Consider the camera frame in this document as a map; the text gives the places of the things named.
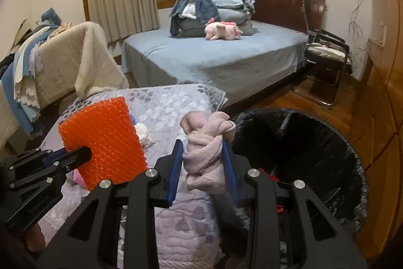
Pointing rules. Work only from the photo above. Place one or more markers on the tan folded cloth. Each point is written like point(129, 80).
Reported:
point(65, 26)

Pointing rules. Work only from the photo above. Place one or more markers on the white paper ball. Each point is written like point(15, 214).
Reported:
point(143, 133)

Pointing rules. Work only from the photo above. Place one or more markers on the wooden wardrobe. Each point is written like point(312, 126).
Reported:
point(381, 98)

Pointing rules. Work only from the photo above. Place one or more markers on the lilac floral quilt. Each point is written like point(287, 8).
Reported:
point(167, 108)

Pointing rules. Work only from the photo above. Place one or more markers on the beige cloth covered chair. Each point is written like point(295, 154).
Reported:
point(78, 61)

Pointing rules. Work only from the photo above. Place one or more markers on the black folding chair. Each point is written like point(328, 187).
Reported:
point(327, 67)

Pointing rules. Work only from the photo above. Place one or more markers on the person's left hand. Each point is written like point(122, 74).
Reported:
point(35, 237)

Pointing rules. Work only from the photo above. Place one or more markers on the pink plush toy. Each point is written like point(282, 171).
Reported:
point(220, 30)

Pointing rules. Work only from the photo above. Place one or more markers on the orange bubble wrap sheet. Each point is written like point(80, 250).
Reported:
point(104, 143)

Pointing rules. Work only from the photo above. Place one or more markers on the small pink scrap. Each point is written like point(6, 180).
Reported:
point(79, 179)

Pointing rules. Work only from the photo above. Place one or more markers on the bin with black bag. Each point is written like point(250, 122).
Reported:
point(299, 143)

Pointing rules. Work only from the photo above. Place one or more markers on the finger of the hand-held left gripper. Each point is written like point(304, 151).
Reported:
point(74, 158)

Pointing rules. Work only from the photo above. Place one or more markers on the grey chair cushion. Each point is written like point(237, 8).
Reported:
point(326, 52)

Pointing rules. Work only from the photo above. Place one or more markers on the pink knitted cloth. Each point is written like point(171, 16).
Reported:
point(204, 150)

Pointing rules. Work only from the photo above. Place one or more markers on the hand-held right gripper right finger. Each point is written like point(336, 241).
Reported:
point(231, 180)

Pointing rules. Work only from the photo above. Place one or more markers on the red crumpled wrapper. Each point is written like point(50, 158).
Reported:
point(273, 177)

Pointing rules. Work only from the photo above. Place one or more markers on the stack of blue white cloths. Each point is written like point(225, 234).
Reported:
point(22, 76)

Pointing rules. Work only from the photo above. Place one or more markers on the pile of folded blue bedding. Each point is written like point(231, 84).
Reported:
point(233, 7)

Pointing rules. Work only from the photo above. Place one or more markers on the dark wooden headboard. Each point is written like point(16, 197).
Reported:
point(283, 9)

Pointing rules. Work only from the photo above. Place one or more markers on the bed with blue sheet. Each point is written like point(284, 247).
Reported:
point(204, 61)

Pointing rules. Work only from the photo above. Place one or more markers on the blue towel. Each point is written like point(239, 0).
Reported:
point(50, 17)

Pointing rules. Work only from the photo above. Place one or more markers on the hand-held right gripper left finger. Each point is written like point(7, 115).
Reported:
point(175, 174)

